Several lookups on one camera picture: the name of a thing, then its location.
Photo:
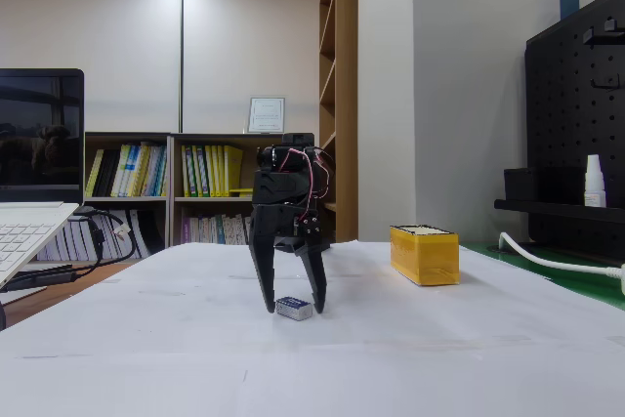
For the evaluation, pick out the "small black eraser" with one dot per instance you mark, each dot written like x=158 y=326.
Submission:
x=293 y=308

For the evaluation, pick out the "black pegboard cup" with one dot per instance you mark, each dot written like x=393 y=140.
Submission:
x=520 y=185

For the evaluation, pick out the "yellow white spine book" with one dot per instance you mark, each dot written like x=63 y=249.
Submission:
x=122 y=170
x=139 y=170

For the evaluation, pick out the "white paper sheet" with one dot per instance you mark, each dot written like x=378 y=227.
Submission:
x=488 y=314

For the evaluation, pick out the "framed white certificate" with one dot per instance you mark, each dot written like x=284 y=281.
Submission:
x=267 y=115

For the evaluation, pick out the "purple white spine book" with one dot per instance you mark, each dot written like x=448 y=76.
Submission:
x=186 y=230

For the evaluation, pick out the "white laptop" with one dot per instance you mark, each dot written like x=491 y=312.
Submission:
x=39 y=143

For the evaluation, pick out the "black pegboard stand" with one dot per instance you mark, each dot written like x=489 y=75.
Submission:
x=571 y=143

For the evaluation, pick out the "tall wooden bookshelf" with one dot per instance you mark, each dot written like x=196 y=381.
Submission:
x=344 y=95

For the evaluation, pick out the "low wooden bookshelf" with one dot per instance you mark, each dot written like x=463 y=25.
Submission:
x=127 y=137
x=215 y=137

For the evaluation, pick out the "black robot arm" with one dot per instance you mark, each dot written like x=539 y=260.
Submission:
x=288 y=158

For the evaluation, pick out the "black usb dongle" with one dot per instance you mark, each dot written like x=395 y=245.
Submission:
x=44 y=276

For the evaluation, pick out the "yellow rectangular box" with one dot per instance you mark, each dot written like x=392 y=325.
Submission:
x=429 y=256

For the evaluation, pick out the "blue white spine book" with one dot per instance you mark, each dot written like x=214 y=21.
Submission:
x=157 y=170

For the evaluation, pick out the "green desk mat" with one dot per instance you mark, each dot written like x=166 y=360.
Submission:
x=537 y=275

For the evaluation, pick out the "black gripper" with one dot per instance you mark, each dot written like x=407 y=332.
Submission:
x=276 y=214

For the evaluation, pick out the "black spine book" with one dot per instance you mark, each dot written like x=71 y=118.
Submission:
x=108 y=173

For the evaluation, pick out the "black pegboard hook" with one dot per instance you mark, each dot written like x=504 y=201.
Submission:
x=605 y=84
x=608 y=29

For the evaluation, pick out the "flat lying yellow book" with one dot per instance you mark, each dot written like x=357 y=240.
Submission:
x=241 y=191

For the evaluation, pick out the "small white dropper bottle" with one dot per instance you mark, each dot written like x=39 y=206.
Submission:
x=595 y=182

